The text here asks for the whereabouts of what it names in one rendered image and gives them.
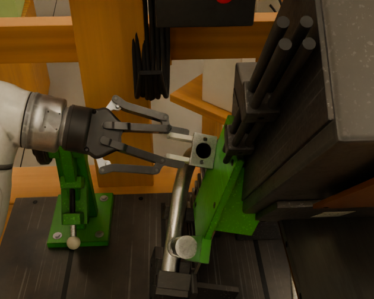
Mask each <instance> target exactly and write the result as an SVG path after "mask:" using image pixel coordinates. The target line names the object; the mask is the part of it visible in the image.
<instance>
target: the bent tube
mask: <svg viewBox="0 0 374 299"><path fill-rule="evenodd" d="M204 137H205V138H206V139H207V141H204V140H203V138H204ZM216 145H217V136H212V135H206V134H202V133H196V132H194V135H193V140H192V146H191V147H190V148H188V149H187V150H186V151H185V153H184V155H183V157H189V158H190V159H189V164H186V163H185V164H184V168H179V169H178V170H177V173H176V177H175V182H174V186H173V192H172V199H171V204H170V212H169V220H168V225H167V233H166V241H165V245H164V253H163V261H162V266H161V271H170V272H177V271H178V263H179V257H173V256H171V255H170V254H169V252H168V250H167V244H168V241H169V240H170V239H171V238H172V237H174V236H182V233H183V224H184V219H185V211H186V202H187V197H188V191H189V185H190V182H191V178H192V175H193V172H194V169H195V167H202V168H208V169H213V165H214V157H215V149H216ZM200 161H203V165H202V164H200V163H199V162H200Z"/></svg>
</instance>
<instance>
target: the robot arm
mask: <svg viewBox="0 0 374 299"><path fill-rule="evenodd" d="M113 110H114V111H117V112H118V111H120V110H122V111H124V112H127V113H130V114H134V115H137V116H141V117H144V118H147V119H151V120H155V121H157V122H161V125H156V124H145V123H129V122H121V121H120V120H119V119H118V118H117V117H116V116H115V115H114V114H113V113H112V112H111V111H113ZM123 132H135V133H160V134H167V137H166V138H167V139H172V140H177V141H183V142H190V143H192V140H193V136H190V135H189V130H188V129H185V128H179V127H174V126H171V125H170V123H169V115H168V114H165V113H162V112H158V111H155V110H152V109H148V108H146V107H142V106H139V105H136V104H132V103H129V102H126V101H125V100H123V99H122V98H120V97H119V96H117V95H114V96H113V97H112V100H111V101H110V103H109V104H108V105H107V107H102V108H100V109H93V108H89V107H83V106H78V105H74V104H72V105H71V106H70V107H67V100H66V99H64V98H59V97H54V96H49V95H46V94H40V93H37V92H35V93H34V92H31V91H27V90H24V89H22V88H20V87H18V86H16V85H14V84H11V83H8V82H5V81H0V238H1V235H2V232H3V230H4V226H5V222H6V218H7V213H8V208H9V201H10V196H11V188H12V167H13V164H14V160H15V156H16V153H17V150H18V147H22V148H25V149H33V150H39V151H46V152H52V153H56V152H57V151H58V149H59V146H61V147H62V149H64V151H71V152H77V153H82V154H87V155H89V156H91V157H92V158H94V159H96V161H97V165H98V168H99V174H107V173H111V172H121V173H136V174H153V175H155V174H159V172H160V170H161V168H162V167H163V166H168V167H174V168H184V164H185V163H186V164H189V159H190V158H189V157H183V156H179V155H174V154H168V153H167V154H165V155H164V156H163V157H162V156H159V155H156V154H153V153H150V152H147V151H144V150H141V149H138V148H135V147H132V146H129V145H127V144H124V143H122V140H121V136H122V134H123ZM115 151H117V152H121V153H124V154H128V155H131V156H133V157H137V158H140V159H142V160H145V161H149V162H151V163H154V164H155V165H154V166H138V165H129V164H111V162H110V161H108V160H104V159H103V157H105V156H107V155H109V154H111V153H113V152H115Z"/></svg>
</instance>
